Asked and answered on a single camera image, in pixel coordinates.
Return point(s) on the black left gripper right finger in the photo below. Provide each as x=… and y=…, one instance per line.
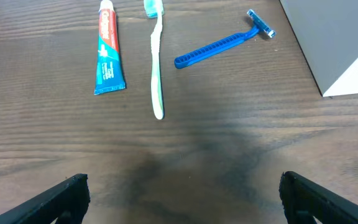
x=307, y=202

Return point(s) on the white open cardboard box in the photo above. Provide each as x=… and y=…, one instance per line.
x=327, y=32

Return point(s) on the red teal toothpaste tube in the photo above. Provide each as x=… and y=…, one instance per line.
x=109, y=74

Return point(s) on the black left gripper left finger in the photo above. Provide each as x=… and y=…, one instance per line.
x=67, y=202

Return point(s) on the blue disposable razor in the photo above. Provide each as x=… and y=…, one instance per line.
x=259, y=25

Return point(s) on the green white toothbrush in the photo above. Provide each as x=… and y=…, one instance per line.
x=154, y=9

